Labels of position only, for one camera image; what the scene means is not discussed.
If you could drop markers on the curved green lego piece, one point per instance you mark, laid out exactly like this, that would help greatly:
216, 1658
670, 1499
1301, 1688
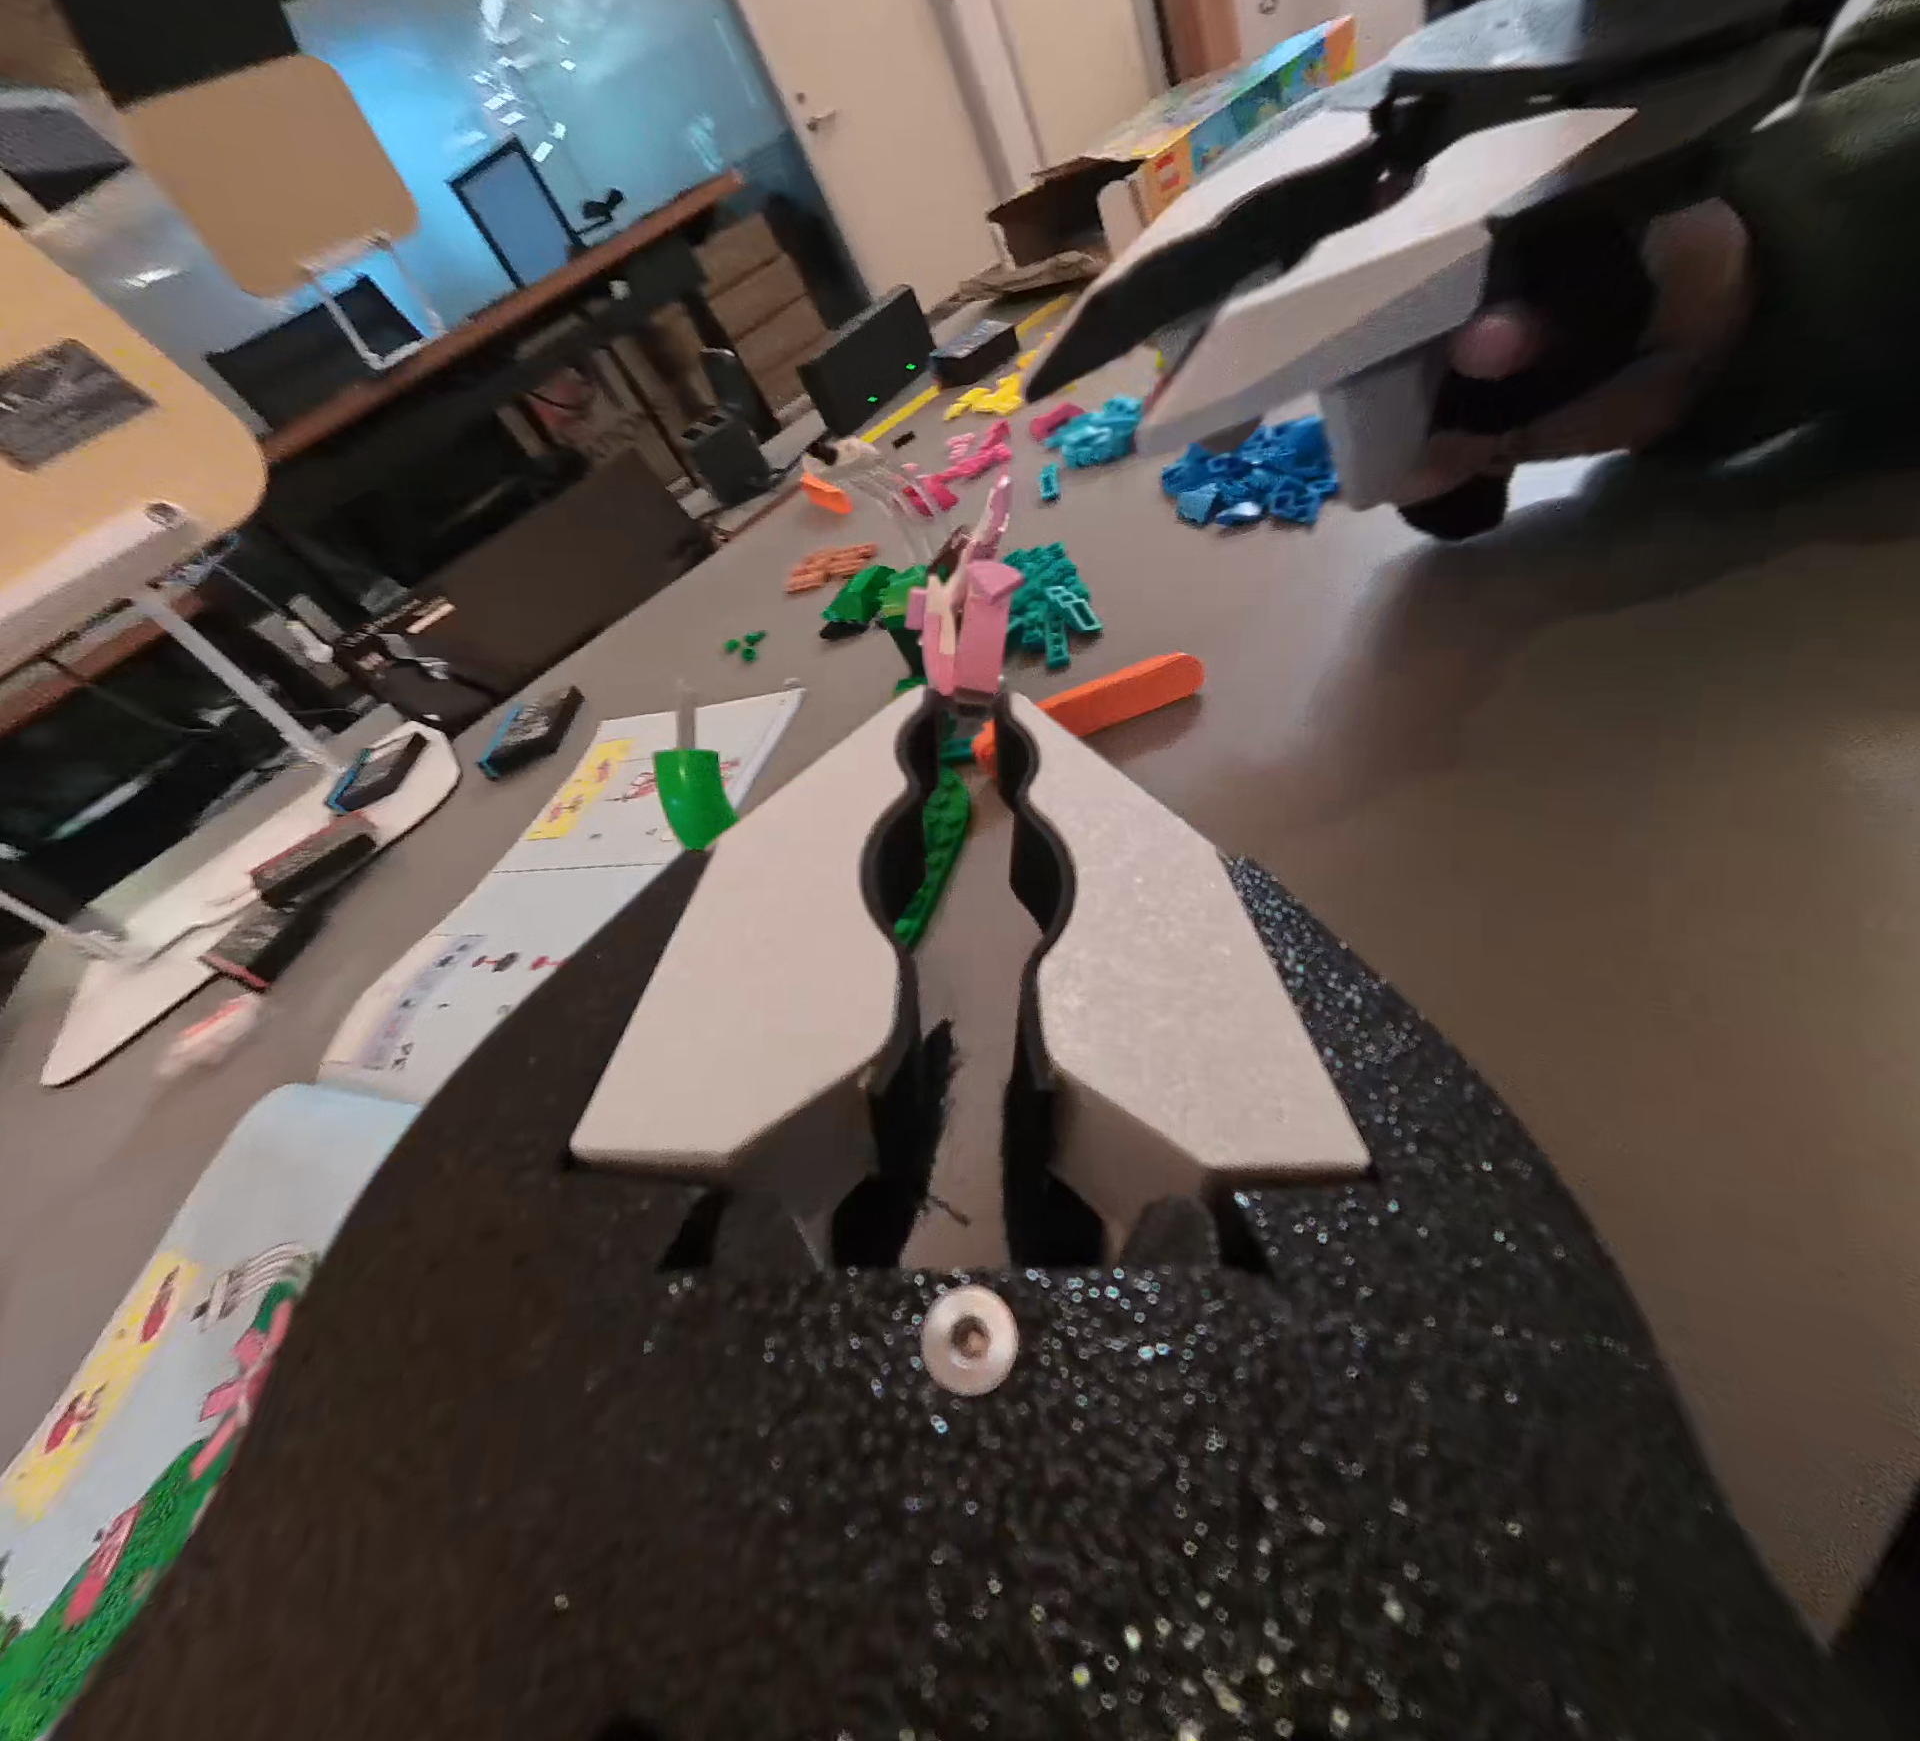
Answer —
692, 796

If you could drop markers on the pink lego flamingo model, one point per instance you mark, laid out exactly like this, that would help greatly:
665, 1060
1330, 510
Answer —
967, 615

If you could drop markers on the small flat black box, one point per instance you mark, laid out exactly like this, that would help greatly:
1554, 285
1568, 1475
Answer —
976, 349

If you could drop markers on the pile of coral lego bricks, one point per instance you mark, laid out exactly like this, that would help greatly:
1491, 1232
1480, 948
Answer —
833, 565

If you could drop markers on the open lego instruction booklet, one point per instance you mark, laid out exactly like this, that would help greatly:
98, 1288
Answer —
631, 856

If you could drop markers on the small pale pink object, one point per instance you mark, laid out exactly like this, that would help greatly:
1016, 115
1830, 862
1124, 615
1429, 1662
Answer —
212, 1033

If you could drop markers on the orange brick separator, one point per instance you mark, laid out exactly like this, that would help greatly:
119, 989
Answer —
1118, 694

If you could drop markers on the pile of green lego bricks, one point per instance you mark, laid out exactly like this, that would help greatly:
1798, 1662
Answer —
870, 599

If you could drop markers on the black battery pack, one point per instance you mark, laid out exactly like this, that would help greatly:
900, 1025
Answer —
263, 938
312, 861
379, 771

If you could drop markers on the long wooden desk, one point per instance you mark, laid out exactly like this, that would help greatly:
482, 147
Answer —
497, 316

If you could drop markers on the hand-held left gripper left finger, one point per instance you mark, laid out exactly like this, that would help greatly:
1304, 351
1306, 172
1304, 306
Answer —
751, 991

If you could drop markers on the light blue illustrated booklet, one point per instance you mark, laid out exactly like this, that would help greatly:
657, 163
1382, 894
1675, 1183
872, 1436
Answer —
135, 1397

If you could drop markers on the small orange lego piece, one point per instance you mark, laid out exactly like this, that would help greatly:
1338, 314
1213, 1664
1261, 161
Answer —
826, 491

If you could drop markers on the open cardboard box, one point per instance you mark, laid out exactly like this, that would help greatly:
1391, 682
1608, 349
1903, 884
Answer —
1049, 208

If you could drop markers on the pile of magenta lego bricks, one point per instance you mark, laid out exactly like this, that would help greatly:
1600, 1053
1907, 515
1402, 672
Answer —
959, 474

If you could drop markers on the pile of blue lego bricks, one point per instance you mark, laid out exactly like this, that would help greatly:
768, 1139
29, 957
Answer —
1252, 474

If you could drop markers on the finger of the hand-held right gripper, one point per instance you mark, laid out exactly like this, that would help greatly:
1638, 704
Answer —
1350, 271
1215, 232

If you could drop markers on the black box green light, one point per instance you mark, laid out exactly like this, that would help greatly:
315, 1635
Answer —
863, 353

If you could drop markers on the black speaker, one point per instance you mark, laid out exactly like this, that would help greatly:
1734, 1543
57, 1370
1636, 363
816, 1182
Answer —
730, 458

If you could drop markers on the colourful lego set box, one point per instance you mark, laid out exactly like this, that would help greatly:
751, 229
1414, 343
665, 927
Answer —
1244, 91

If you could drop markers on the beige side table black label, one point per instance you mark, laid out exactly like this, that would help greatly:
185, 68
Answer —
90, 512

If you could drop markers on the person's right hand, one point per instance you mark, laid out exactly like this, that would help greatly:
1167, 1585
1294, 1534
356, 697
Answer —
1701, 331

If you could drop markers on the pile of cyan lego bricks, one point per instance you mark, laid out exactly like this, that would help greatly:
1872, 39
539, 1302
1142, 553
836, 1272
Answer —
1095, 433

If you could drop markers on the pile of yellow lego bricks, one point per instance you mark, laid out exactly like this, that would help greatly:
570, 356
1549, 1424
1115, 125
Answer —
987, 400

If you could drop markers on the plain beige side table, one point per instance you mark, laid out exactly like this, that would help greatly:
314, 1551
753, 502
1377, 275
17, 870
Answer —
270, 172

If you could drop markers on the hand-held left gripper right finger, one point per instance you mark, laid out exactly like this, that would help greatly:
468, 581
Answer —
1185, 1005

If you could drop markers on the computer monitor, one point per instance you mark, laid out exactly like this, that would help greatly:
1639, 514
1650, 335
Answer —
519, 211

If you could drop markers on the green lego leaf plate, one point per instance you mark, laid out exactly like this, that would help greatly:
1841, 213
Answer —
938, 856

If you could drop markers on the black office chair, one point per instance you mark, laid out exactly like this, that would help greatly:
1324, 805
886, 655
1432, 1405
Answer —
570, 572

